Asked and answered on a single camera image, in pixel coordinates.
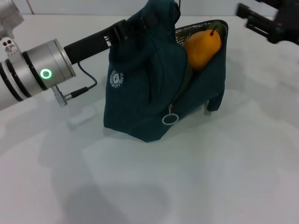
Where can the green cucumber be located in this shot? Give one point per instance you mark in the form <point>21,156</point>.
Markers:
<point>218,26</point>

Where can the orange yellow pear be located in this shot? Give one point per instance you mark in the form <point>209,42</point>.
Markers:
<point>203,49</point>

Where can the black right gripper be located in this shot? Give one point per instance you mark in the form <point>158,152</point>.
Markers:
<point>287,21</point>

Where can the teal insulated lunch bag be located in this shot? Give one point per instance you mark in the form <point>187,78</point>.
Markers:
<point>144,93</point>

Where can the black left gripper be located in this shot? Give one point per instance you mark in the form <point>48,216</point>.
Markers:
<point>86,46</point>

